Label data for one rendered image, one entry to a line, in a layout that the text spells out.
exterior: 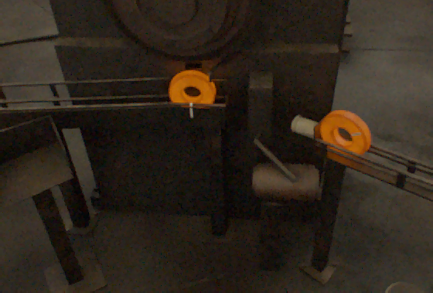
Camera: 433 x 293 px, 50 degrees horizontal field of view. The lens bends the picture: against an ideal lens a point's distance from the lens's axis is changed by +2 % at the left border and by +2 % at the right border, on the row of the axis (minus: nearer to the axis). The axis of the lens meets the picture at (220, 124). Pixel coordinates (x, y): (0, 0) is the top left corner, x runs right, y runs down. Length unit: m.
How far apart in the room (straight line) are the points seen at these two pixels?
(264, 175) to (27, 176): 0.77
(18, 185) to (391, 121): 1.93
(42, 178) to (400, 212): 1.51
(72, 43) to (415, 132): 1.82
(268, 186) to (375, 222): 0.74
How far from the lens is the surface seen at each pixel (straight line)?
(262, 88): 1.49
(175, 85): 1.56
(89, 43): 1.67
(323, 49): 1.56
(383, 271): 2.05
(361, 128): 1.42
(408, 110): 2.85
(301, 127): 1.52
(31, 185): 1.58
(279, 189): 1.57
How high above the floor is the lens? 1.65
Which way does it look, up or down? 40 degrees down
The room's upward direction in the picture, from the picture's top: 3 degrees counter-clockwise
